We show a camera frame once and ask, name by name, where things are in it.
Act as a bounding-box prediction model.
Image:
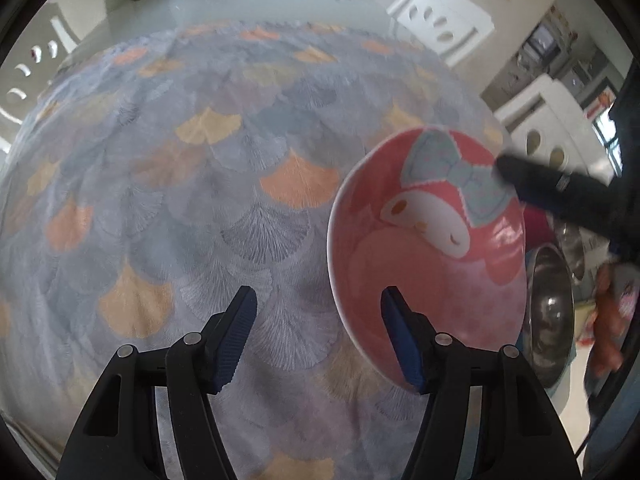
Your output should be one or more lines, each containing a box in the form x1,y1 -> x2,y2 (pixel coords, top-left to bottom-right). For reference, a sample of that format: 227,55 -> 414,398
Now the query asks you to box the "window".
592,105 -> 621,172

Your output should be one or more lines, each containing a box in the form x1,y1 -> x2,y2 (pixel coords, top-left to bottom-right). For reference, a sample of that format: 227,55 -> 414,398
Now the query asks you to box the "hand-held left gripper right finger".
380,286 -> 583,480

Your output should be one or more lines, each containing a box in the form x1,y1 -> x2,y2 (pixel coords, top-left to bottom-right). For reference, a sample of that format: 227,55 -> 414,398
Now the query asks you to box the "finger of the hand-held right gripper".
494,154 -> 622,242

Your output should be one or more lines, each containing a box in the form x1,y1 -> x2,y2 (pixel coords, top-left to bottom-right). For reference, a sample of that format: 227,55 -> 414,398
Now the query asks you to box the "pink cartoon bowl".
327,127 -> 527,392

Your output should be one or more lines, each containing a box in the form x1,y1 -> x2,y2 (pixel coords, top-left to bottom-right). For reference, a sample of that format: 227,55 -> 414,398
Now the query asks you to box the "kitchen cabinet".
480,0 -> 617,111

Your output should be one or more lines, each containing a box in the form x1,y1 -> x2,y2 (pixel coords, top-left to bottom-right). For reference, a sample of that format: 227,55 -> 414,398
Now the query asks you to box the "person's clothing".
582,260 -> 640,480

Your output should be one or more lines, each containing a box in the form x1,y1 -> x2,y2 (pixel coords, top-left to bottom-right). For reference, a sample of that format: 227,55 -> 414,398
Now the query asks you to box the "stainless steel bowl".
520,244 -> 577,390

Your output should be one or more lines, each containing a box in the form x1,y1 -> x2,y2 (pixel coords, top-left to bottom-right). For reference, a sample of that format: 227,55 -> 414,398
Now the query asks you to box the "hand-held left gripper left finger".
57,285 -> 258,480

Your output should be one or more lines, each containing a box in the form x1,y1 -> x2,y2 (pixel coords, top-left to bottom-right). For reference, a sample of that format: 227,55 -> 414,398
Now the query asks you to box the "white dining chair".
0,2 -> 82,128
494,74 -> 620,187
386,0 -> 497,67

